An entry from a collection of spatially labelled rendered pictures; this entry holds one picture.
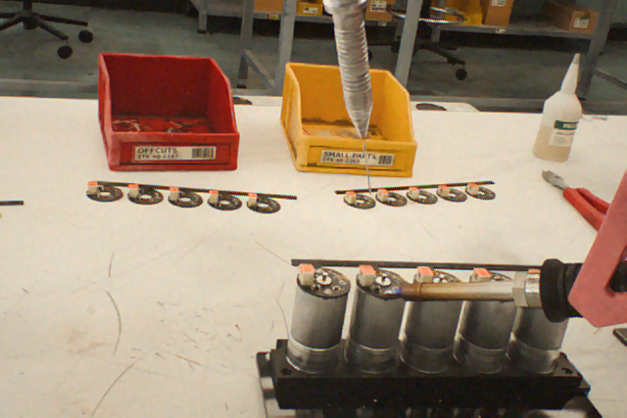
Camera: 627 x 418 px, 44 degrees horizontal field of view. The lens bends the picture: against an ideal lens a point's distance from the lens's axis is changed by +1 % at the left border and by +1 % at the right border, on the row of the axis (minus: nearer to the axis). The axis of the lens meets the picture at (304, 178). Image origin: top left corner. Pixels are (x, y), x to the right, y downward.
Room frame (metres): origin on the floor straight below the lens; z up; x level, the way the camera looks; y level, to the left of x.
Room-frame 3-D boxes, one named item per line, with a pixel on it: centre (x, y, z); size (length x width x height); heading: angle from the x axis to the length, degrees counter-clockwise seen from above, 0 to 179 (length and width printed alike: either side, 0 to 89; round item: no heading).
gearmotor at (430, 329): (0.32, -0.07, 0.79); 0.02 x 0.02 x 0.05
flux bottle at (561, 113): (0.71, -0.23, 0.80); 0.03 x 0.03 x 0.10
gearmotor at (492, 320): (0.33, -0.10, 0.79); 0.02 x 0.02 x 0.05
